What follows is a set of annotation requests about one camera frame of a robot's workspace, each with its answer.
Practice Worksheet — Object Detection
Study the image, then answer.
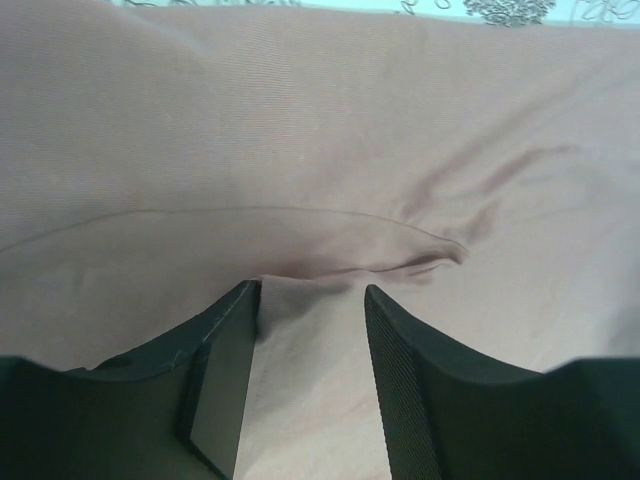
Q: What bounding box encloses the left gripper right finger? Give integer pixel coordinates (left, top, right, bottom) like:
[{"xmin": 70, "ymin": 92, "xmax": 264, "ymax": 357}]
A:
[{"xmin": 364, "ymin": 285, "xmax": 639, "ymax": 479}]

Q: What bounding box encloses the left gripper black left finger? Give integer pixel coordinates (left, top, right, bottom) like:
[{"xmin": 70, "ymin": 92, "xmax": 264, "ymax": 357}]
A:
[{"xmin": 1, "ymin": 281, "xmax": 261, "ymax": 479}]

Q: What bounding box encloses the pink printed t shirt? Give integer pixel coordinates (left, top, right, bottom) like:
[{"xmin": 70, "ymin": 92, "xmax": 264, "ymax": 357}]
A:
[{"xmin": 1, "ymin": 1, "xmax": 639, "ymax": 479}]

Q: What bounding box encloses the floral table mat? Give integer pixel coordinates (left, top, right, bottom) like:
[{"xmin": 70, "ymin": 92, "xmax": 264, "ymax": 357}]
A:
[{"xmin": 114, "ymin": 0, "xmax": 639, "ymax": 30}]

